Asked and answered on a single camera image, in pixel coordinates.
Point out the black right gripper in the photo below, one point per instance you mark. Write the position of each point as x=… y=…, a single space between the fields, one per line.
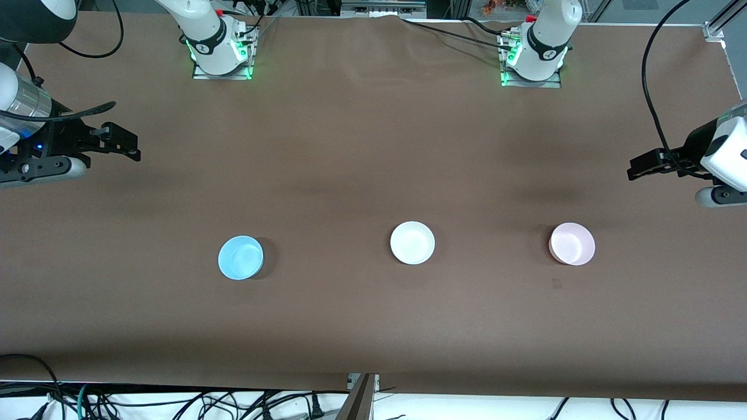
x=60 y=136

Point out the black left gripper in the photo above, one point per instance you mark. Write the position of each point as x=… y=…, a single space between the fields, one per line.
x=692 y=146

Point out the pink bowl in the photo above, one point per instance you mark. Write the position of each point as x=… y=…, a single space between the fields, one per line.
x=572 y=244

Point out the blue bowl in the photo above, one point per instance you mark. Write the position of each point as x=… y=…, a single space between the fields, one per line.
x=240 y=258

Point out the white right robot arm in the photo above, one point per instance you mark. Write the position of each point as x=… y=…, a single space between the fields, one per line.
x=204 y=35

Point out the white bowl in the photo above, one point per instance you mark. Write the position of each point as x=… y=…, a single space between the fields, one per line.
x=412 y=242

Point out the orange object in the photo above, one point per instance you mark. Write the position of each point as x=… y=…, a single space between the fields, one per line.
x=491 y=7

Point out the brown table cover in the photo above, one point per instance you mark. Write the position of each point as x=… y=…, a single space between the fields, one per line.
x=373 y=146

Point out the black power plug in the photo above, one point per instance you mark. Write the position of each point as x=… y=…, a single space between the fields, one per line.
x=316 y=408

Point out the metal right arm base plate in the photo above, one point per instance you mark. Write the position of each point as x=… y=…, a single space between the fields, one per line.
x=201 y=74

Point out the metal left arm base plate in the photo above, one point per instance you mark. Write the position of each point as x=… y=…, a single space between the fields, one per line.
x=554 y=83

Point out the aluminium frame profile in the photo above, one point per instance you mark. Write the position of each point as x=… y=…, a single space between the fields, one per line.
x=715 y=29

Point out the aluminium rail with sockets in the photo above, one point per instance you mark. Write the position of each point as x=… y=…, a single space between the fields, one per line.
x=382 y=8

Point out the metal post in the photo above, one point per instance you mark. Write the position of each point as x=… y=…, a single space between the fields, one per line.
x=359 y=402

